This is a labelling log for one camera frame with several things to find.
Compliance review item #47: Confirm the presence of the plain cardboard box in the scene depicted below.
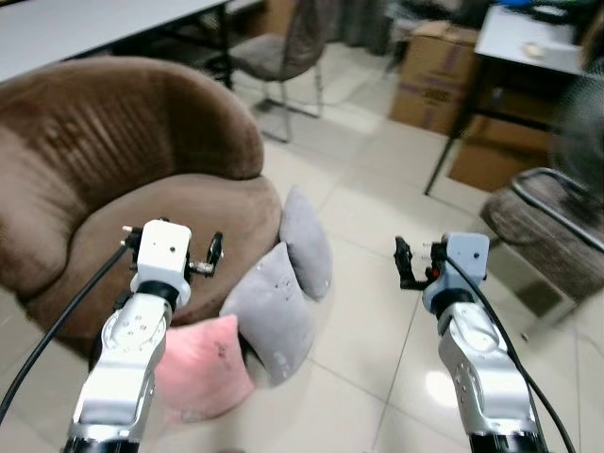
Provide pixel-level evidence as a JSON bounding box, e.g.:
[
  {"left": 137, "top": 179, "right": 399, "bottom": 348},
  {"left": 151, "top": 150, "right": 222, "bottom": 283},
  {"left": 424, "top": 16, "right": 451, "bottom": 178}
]
[{"left": 447, "top": 90, "right": 567, "bottom": 194}]

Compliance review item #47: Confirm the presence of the brown round sofa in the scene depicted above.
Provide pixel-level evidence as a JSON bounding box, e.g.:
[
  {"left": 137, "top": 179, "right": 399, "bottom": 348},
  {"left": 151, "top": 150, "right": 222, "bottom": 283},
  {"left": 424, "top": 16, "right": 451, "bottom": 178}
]
[{"left": 0, "top": 55, "right": 284, "bottom": 355}]

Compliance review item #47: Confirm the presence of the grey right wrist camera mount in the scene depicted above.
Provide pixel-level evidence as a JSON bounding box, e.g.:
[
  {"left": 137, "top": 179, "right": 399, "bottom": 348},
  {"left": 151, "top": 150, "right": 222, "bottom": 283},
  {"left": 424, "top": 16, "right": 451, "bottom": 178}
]
[{"left": 422, "top": 232, "right": 492, "bottom": 312}]

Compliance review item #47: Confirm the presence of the large white table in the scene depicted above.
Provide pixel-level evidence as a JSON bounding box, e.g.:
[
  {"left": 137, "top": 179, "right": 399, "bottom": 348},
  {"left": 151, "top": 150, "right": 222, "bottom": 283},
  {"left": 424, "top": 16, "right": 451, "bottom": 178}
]
[{"left": 0, "top": 0, "right": 234, "bottom": 91}]

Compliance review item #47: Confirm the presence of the grey pillow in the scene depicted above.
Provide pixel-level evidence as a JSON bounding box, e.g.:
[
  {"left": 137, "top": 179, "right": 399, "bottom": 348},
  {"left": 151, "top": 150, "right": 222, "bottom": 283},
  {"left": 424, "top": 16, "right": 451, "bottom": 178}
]
[
  {"left": 279, "top": 185, "right": 334, "bottom": 303},
  {"left": 219, "top": 243, "right": 315, "bottom": 386}
]

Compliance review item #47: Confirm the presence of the white desk with black legs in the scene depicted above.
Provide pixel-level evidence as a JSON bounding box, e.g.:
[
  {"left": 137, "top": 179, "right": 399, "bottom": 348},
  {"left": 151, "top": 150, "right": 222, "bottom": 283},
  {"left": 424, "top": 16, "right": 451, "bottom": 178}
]
[{"left": 423, "top": 8, "right": 604, "bottom": 197}]

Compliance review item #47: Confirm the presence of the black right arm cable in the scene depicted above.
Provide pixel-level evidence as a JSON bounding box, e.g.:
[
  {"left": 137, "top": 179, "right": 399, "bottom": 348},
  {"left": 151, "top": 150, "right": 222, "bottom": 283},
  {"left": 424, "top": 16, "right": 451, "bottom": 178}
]
[{"left": 439, "top": 253, "right": 579, "bottom": 453}]

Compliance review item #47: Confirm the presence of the black standing fan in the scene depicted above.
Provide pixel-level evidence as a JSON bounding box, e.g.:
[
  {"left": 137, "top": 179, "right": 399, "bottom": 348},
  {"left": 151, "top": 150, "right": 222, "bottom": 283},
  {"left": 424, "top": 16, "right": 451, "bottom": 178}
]
[{"left": 549, "top": 61, "right": 604, "bottom": 204}]

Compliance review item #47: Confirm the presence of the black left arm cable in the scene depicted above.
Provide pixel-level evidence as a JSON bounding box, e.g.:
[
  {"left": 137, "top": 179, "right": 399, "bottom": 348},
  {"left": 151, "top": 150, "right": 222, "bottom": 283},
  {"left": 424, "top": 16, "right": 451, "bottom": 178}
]
[{"left": 0, "top": 242, "right": 135, "bottom": 426}]

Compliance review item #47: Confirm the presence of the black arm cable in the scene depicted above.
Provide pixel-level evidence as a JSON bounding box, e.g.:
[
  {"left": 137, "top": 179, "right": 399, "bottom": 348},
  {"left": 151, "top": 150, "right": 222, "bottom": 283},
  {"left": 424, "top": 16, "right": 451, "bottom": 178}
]
[
  {"left": 0, "top": 242, "right": 135, "bottom": 426},
  {"left": 439, "top": 253, "right": 579, "bottom": 453}
]

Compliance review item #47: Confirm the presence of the pink pillow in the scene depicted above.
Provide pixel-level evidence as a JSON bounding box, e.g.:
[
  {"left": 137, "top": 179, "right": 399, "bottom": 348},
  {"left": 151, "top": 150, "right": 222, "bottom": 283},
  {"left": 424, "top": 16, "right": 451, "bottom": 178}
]
[{"left": 154, "top": 314, "right": 258, "bottom": 424}]

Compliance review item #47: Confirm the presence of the blue object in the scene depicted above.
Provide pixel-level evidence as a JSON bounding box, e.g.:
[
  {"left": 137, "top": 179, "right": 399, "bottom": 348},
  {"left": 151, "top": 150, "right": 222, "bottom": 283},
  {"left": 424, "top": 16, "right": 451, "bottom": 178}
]
[{"left": 491, "top": 0, "right": 569, "bottom": 11}]

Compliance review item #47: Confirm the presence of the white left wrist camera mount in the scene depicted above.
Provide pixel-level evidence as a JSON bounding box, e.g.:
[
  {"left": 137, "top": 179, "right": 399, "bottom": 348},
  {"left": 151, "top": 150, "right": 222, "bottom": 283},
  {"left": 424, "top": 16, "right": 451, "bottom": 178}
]
[{"left": 130, "top": 220, "right": 193, "bottom": 289}]

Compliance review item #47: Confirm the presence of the printed cardboard box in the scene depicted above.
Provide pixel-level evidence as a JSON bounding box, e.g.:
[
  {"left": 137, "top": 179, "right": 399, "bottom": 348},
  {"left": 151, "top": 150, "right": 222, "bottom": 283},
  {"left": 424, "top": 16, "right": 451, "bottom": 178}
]
[{"left": 389, "top": 21, "right": 482, "bottom": 135}]

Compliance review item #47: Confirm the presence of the brown mesh chair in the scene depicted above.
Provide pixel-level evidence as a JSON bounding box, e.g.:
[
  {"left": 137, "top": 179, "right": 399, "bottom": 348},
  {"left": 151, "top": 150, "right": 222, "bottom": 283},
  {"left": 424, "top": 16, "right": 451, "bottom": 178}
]
[{"left": 229, "top": 0, "right": 331, "bottom": 144}]

